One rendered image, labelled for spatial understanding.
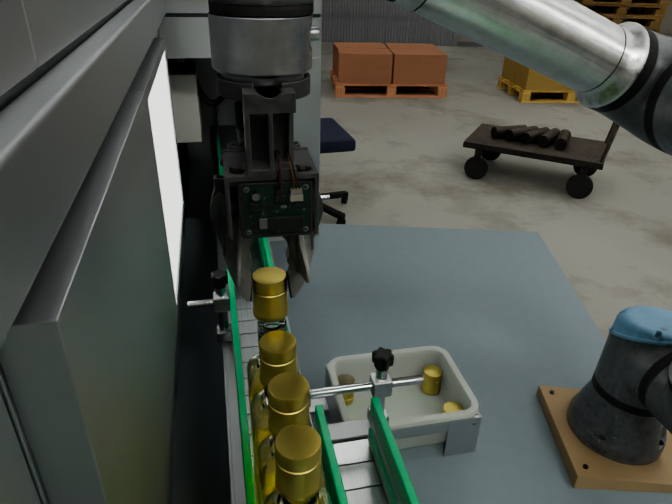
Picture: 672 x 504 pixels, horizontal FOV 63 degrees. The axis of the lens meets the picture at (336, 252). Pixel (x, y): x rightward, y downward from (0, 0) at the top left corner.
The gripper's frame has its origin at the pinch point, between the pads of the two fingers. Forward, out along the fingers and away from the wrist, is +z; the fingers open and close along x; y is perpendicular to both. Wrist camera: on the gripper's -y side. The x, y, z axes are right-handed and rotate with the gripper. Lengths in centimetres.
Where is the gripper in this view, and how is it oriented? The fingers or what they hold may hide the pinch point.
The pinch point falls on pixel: (269, 282)
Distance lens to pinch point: 53.7
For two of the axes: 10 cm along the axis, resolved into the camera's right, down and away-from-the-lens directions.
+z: -0.3, 8.7, 4.8
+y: 1.9, 4.8, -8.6
